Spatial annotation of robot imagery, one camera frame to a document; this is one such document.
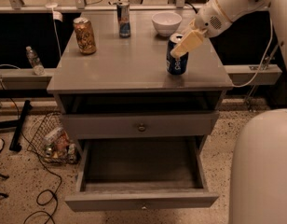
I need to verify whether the open grey middle drawer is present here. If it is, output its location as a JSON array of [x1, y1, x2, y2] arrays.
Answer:
[[65, 137, 218, 212]]

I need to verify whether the white hanging cable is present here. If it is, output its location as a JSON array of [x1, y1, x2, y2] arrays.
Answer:
[[231, 16, 274, 89]]

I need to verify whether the black metal stand leg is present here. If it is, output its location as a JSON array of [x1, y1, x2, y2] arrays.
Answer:
[[9, 100, 32, 152]]

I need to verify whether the wire basket with snacks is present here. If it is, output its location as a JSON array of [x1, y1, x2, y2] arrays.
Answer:
[[28, 112, 79, 164]]

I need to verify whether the slim red bull can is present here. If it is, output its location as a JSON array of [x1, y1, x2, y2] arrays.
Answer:
[[116, 2, 131, 38]]

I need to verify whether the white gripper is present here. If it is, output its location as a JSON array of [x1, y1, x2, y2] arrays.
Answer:
[[171, 0, 231, 59]]

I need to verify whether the grey wooden drawer cabinet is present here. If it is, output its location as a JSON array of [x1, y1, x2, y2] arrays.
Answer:
[[46, 8, 235, 213]]

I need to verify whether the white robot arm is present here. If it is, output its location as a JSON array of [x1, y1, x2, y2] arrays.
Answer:
[[171, 0, 287, 224]]

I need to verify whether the blue pepsi can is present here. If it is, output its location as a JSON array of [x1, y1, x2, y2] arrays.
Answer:
[[166, 33, 188, 76]]

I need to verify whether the closed grey upper drawer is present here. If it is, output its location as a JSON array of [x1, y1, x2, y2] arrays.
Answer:
[[61, 111, 219, 140]]

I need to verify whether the clear plastic water bottle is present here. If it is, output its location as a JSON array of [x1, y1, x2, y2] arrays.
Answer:
[[26, 46, 45, 76]]

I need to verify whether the white ceramic bowl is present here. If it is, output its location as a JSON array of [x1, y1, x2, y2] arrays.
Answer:
[[152, 12, 182, 36]]

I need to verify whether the black floor cable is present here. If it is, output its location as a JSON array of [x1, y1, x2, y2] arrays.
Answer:
[[0, 66, 63, 224]]

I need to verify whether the gold patterned soda can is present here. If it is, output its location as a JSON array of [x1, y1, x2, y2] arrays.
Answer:
[[73, 17, 97, 55]]

